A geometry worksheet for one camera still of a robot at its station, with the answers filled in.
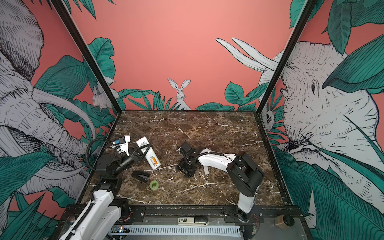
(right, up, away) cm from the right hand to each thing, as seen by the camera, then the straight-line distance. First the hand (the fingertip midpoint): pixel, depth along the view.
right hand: (175, 172), depth 82 cm
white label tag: (+7, -19, -14) cm, 24 cm away
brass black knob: (+51, -17, -17) cm, 57 cm away
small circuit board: (-24, -23, -12) cm, 36 cm away
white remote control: (-11, +12, -10) cm, 19 cm away
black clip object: (-21, -3, +3) cm, 21 cm away
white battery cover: (+18, -1, +7) cm, 19 cm away
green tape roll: (-12, -8, +2) cm, 15 cm away
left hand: (-11, +17, -12) cm, 23 cm away
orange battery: (-9, +8, -8) cm, 14 cm away
